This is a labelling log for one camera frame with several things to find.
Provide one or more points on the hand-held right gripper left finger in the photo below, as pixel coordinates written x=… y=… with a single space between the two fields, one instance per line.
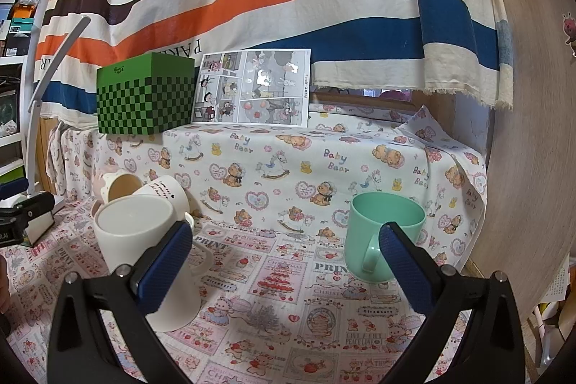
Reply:
x=166 y=267

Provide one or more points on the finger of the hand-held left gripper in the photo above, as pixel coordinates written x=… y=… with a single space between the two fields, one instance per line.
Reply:
x=31 y=204

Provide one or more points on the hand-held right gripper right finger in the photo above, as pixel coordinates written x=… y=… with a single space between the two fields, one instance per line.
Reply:
x=405 y=271

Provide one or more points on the mint green cup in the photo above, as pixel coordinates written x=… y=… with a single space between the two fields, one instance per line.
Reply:
x=360 y=240

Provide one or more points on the large white cup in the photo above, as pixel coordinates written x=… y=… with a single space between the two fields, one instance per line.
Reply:
x=130 y=240

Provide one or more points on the white cup with dark print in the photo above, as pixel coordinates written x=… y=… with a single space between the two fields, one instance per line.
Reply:
x=166 y=195

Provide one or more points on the small pink cup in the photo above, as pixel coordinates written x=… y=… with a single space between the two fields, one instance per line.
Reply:
x=118 y=186

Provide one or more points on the white shelf unit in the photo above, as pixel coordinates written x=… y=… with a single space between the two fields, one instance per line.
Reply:
x=11 y=141

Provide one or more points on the pink printed tablecloth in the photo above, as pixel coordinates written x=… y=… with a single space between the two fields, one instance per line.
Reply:
x=279 y=312

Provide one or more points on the green checkered box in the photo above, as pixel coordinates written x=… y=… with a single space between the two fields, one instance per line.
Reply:
x=144 y=105

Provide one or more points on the bear printed cloth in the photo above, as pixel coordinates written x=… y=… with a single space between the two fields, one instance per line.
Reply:
x=279 y=168

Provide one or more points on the paper calendar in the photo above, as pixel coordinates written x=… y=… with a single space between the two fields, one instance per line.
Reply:
x=555 y=280

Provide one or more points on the white desk lamp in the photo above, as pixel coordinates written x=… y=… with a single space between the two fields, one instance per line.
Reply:
x=63 y=46

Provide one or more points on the wooden panel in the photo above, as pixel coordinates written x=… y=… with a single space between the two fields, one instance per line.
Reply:
x=531 y=141

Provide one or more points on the stack of boxes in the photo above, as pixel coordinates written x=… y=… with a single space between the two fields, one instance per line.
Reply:
x=22 y=6

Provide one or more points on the comic picture sheet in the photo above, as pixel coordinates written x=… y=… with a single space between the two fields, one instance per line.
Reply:
x=252 y=87

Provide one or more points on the striped cloth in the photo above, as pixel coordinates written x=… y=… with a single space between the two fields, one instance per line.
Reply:
x=270 y=6

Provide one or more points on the cartoon sticker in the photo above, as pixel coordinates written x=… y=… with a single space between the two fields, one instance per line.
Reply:
x=569 y=31

